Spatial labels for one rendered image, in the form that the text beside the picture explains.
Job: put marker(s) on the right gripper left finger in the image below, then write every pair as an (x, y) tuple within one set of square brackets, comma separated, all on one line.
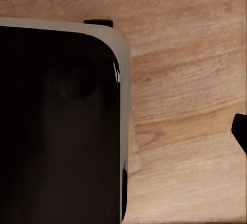
[(12, 131)]

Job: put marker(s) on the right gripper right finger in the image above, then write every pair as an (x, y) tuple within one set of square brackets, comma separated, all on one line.
[(239, 130)]

